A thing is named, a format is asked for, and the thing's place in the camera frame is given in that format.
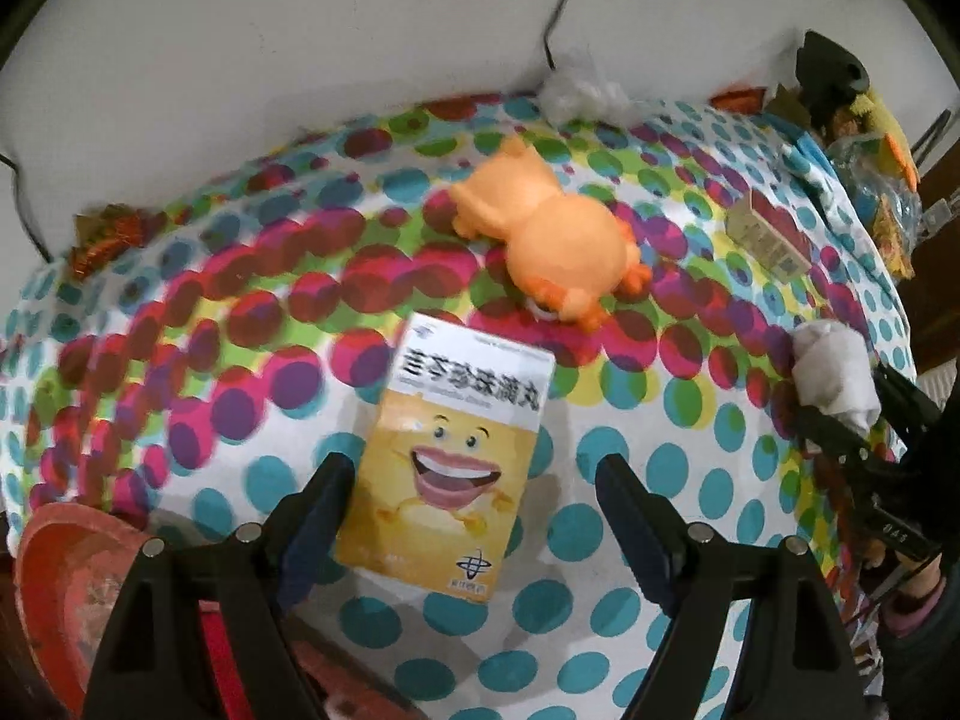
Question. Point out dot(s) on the polka dot tablecloth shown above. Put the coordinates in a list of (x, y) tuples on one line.
[(225, 360)]

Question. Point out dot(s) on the red foil wrapper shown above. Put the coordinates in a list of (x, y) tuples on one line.
[(739, 99)]

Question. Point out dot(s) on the crumpled white plastic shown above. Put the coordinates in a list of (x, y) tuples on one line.
[(581, 94)]

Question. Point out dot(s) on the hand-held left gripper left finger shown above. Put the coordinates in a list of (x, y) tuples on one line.
[(315, 540)]

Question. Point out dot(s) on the yellow cartoon face box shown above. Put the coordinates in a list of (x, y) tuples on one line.
[(450, 465)]

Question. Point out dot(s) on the clear plastic bag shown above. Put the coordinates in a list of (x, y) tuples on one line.
[(877, 202)]

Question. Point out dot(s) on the orange plush toy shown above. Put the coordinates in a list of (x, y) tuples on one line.
[(570, 240)]

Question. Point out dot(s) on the person's right hand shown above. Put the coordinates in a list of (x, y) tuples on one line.
[(911, 604)]

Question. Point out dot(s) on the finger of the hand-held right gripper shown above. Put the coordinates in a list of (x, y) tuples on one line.
[(911, 397), (836, 439)]

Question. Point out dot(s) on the white sock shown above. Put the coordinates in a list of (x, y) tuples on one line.
[(832, 375)]

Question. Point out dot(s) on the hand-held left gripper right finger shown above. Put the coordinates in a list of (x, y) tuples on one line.
[(641, 540)]

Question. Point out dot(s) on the orange foil wrapper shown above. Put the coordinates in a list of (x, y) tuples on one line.
[(112, 240)]

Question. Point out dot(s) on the black device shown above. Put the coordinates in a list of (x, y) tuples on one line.
[(829, 75)]

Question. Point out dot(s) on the small cardboard box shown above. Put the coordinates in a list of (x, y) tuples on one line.
[(772, 236)]

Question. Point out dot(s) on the round red tray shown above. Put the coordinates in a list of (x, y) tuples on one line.
[(67, 585)]

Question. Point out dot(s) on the yellow plush toy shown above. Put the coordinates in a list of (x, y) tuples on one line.
[(889, 127)]

